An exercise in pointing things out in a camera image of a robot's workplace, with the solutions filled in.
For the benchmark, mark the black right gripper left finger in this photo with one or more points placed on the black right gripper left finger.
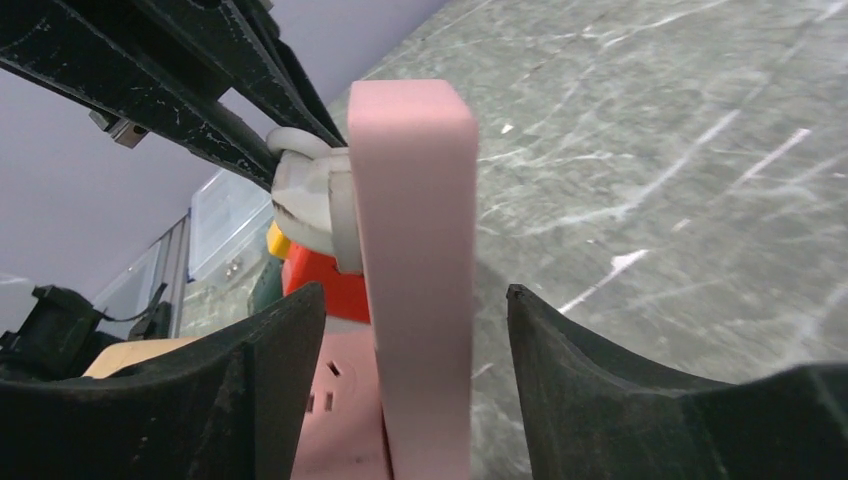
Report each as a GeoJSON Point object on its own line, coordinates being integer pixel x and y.
{"type": "Point", "coordinates": [229, 405]}

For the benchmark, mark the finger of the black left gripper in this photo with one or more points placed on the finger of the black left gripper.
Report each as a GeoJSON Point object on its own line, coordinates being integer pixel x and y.
{"type": "Point", "coordinates": [241, 41]}
{"type": "Point", "coordinates": [51, 45]}

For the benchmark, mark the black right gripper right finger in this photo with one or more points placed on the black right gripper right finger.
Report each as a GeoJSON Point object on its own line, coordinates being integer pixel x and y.
{"type": "Point", "coordinates": [595, 410]}

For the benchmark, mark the pink power strip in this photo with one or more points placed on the pink power strip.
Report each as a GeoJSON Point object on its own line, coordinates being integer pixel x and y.
{"type": "Point", "coordinates": [391, 399]}

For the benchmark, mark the green cube socket lion print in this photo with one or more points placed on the green cube socket lion print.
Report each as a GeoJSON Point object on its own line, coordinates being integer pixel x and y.
{"type": "Point", "coordinates": [268, 287]}

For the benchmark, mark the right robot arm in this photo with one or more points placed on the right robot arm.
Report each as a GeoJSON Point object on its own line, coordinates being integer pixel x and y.
{"type": "Point", "coordinates": [231, 405]}

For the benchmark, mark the beige cube socket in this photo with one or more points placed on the beige cube socket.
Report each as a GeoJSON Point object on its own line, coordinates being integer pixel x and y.
{"type": "Point", "coordinates": [120, 355]}

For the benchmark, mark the red cube socket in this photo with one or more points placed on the red cube socket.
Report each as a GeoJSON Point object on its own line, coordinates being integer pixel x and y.
{"type": "Point", "coordinates": [345, 294]}

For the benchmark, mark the yellow cube socket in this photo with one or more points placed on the yellow cube socket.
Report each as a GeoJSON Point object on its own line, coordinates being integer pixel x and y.
{"type": "Point", "coordinates": [278, 245]}

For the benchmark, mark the clear plastic screw box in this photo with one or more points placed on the clear plastic screw box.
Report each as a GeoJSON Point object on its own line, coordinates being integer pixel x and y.
{"type": "Point", "coordinates": [229, 218]}

